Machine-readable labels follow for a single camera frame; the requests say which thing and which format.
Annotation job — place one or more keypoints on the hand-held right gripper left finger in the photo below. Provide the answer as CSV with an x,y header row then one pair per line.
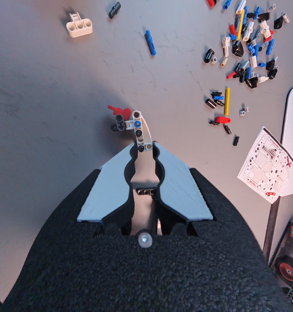
x,y
107,192

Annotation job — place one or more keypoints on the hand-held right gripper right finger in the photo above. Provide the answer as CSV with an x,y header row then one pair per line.
x,y
183,192

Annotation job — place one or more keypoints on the red white black brick subassembly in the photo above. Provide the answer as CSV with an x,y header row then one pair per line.
x,y
139,129

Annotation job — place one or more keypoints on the blue toy pin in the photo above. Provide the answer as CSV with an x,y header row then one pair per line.
x,y
150,42

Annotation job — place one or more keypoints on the pile of small toy bricks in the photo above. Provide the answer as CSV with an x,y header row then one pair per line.
x,y
249,44

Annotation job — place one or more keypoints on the white three-hole brick connector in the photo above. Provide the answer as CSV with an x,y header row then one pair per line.
x,y
79,25

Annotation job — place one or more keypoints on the grey desk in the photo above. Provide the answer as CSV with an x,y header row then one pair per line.
x,y
49,97

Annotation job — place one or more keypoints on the small black brick piece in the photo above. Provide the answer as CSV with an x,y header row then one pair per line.
x,y
145,188

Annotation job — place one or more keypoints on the short black brick piece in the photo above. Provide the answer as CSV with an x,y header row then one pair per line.
x,y
236,140

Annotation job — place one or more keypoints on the sticker sheet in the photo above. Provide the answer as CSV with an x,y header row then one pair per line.
x,y
263,165

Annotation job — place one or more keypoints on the toy truck box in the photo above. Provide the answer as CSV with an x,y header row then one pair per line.
x,y
289,258

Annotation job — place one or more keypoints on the black toy connector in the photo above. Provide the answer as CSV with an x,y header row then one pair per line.
x,y
114,9

